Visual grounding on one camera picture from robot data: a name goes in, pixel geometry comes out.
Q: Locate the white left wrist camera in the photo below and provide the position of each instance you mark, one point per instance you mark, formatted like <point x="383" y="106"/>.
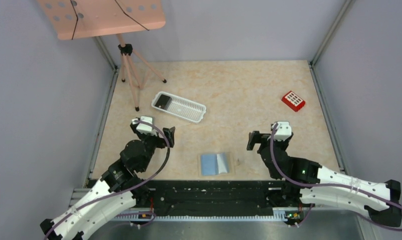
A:
<point x="143" y="125"/>

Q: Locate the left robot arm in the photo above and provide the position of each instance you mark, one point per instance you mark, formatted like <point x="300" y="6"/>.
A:
<point x="117" y="189"/>

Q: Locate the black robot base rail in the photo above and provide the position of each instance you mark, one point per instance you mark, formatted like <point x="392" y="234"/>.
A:
<point x="216" y="198"/>

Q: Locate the red toy brick block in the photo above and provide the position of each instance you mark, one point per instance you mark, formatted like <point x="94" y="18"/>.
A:
<point x="293" y="101"/>

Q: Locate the pink music stand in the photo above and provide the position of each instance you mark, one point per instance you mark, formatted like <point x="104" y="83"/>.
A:
<point x="95" y="18"/>

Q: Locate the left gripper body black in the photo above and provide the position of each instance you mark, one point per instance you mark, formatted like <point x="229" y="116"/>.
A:
<point x="152" y="142"/>

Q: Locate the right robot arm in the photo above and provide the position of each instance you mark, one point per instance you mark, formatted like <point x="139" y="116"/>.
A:
<point x="312" y="183"/>

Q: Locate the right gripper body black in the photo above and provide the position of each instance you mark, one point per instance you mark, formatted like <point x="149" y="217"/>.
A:
<point x="265" y="139"/>

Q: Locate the white plastic basket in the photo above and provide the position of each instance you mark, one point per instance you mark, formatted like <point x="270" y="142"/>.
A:
<point x="182" y="108"/>

